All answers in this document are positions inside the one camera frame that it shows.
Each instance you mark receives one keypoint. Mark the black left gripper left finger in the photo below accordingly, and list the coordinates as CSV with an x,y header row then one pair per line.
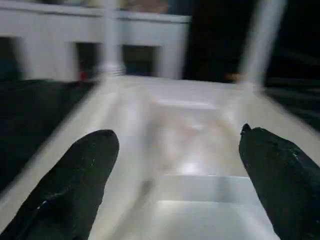
x,y
70,190

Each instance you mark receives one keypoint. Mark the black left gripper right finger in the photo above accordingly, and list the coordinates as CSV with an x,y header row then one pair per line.
x,y
282,182

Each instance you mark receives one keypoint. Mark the white plastic table top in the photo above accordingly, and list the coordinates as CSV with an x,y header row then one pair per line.
x,y
175,125

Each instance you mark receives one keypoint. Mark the white plastic table leg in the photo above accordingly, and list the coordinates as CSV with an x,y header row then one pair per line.
x,y
260,37
111,37

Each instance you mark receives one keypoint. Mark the black mat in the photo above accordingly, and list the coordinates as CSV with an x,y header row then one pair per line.
x,y
30,112

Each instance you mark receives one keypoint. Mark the red bottle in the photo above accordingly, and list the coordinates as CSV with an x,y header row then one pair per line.
x,y
83,75

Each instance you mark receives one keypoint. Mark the black cabinet with gold label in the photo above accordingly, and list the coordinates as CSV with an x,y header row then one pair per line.
x,y
215,37

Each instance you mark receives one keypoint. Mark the white sideboard cabinet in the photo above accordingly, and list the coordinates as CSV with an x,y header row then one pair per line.
x,y
50,30

